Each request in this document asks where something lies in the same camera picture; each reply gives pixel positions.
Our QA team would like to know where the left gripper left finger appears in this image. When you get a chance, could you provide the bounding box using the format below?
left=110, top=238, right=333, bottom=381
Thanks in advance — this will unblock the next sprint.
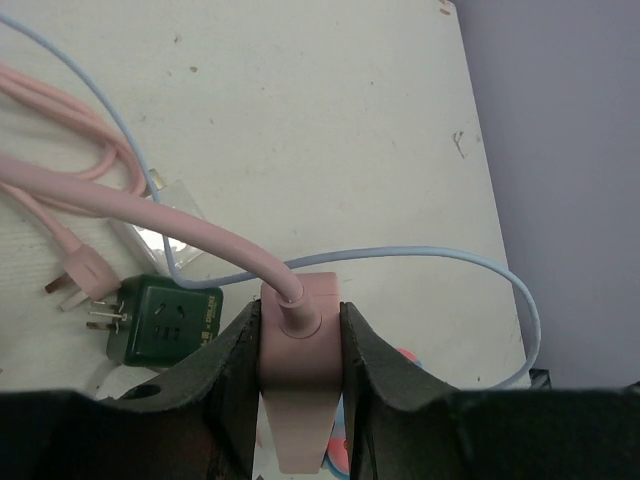
left=1, top=301, right=260, bottom=479

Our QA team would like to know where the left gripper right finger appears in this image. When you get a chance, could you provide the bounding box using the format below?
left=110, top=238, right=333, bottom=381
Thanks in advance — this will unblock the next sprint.
left=340, top=303, right=639, bottom=479

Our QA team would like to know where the dark green cube plug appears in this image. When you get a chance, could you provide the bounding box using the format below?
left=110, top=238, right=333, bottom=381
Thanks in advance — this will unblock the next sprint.
left=86, top=274, right=223, bottom=368

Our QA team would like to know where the pink power strip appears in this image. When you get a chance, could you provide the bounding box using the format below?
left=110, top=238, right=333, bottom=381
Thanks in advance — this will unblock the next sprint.
left=258, top=272, right=343, bottom=475

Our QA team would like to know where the white charger plug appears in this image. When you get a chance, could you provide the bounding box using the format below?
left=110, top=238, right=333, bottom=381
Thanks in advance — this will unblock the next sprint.
left=107, top=168, right=251, bottom=291

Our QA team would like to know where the pink thick power cord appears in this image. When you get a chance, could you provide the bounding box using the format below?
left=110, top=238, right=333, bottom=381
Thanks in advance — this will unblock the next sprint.
left=0, top=62, right=321, bottom=341

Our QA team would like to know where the light blue thin cable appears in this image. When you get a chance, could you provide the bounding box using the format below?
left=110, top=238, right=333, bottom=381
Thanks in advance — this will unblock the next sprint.
left=0, top=12, right=542, bottom=391

